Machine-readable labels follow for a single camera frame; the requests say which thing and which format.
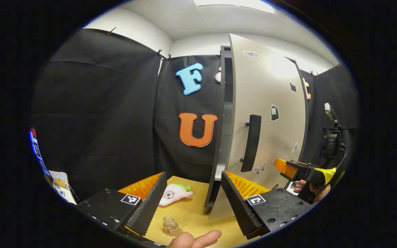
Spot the white portrait cover book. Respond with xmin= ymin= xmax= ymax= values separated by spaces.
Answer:
xmin=286 ymin=180 xmax=303 ymax=196

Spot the black cabinet door handle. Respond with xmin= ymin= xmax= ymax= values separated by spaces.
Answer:
xmin=240 ymin=114 xmax=262 ymax=173

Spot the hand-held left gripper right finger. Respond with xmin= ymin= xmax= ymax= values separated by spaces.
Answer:
xmin=221 ymin=171 xmax=313 ymax=240

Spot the small clear glass bottle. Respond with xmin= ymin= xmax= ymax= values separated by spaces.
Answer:
xmin=162 ymin=216 xmax=180 ymax=237

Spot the pink plush toy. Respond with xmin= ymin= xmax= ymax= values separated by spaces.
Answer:
xmin=159 ymin=183 xmax=194 ymax=207

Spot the ceiling light panel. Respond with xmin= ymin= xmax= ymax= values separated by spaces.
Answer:
xmin=194 ymin=0 xmax=276 ymax=15

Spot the white printed sheet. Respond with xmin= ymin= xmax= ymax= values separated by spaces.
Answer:
xmin=49 ymin=170 xmax=79 ymax=204

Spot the beige cabinet door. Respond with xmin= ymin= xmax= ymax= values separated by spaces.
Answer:
xmin=208 ymin=33 xmax=306 ymax=221

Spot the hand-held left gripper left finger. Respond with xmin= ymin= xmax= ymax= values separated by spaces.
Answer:
xmin=75 ymin=172 xmax=167 ymax=239

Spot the round brown coaster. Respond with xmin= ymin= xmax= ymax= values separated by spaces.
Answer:
xmin=161 ymin=227 xmax=184 ymax=237

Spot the black backdrop cloth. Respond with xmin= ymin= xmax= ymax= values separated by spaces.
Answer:
xmin=30 ymin=28 xmax=360 ymax=204

